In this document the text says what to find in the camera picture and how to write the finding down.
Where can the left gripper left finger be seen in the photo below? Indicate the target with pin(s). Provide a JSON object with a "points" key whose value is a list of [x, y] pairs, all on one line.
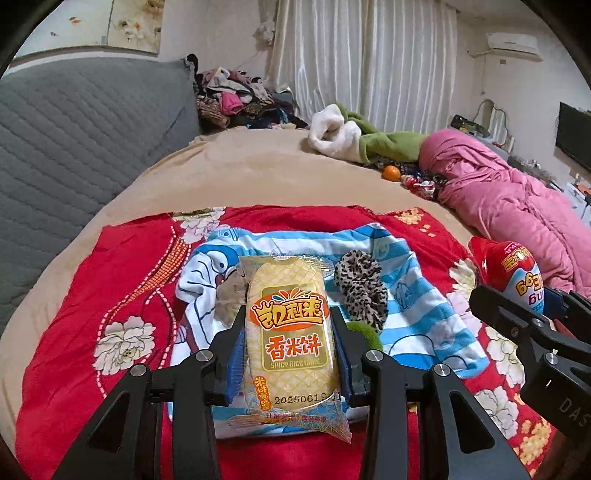
{"points": [[123, 438]]}

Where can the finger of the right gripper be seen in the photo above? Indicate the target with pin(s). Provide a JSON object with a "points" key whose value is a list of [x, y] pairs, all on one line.
{"points": [[569, 312], [529, 331]]}

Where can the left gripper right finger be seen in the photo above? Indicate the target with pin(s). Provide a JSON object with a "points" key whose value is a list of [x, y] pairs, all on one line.
{"points": [[458, 439]]}

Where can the red blue egg toy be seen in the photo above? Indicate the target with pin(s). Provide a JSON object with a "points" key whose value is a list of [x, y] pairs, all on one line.
{"points": [[510, 268]]}

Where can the rice cracker packet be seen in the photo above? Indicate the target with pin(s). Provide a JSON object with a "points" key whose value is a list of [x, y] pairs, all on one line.
{"points": [[292, 372]]}

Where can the leopard print scrunchie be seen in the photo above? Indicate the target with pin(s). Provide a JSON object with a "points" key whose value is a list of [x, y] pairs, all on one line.
{"points": [[358, 277]]}

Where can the beige mesh scrunchie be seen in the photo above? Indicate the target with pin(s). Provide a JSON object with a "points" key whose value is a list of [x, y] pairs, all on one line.
{"points": [[230, 296]]}

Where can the blue striped cartoon towel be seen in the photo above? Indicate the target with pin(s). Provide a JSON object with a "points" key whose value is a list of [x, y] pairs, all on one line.
{"points": [[422, 328]]}

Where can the white drawer cabinet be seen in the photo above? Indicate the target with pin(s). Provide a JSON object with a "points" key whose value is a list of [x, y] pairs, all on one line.
{"points": [[580, 202]]}

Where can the red floral blanket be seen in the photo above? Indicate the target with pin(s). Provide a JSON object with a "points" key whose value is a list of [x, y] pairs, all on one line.
{"points": [[121, 310]]}

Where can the pink quilted duvet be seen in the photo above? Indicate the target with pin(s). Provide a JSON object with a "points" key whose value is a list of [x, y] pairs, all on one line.
{"points": [[504, 204]]}

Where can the black television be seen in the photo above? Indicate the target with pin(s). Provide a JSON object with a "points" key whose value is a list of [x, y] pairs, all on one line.
{"points": [[573, 136]]}

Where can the vanity mirror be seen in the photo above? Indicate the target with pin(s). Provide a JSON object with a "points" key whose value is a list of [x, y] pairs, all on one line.
{"points": [[495, 122]]}

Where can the orange fruit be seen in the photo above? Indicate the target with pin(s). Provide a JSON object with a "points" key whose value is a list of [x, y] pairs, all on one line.
{"points": [[391, 173]]}

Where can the beige bed sheet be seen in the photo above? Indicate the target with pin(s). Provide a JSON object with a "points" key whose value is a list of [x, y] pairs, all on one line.
{"points": [[238, 167]]}

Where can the green white plush garment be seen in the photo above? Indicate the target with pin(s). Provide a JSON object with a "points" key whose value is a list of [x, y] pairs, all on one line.
{"points": [[339, 133]]}

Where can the white air conditioner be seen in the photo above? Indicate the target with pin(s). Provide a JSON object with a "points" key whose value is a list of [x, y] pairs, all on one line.
{"points": [[515, 45]]}

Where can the white striped curtain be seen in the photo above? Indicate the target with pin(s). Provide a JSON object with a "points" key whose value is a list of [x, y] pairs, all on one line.
{"points": [[393, 62]]}

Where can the grey quilted headboard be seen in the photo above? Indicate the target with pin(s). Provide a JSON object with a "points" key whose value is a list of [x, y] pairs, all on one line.
{"points": [[74, 134]]}

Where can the pile of clothes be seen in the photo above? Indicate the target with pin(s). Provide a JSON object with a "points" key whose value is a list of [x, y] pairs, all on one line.
{"points": [[227, 99]]}

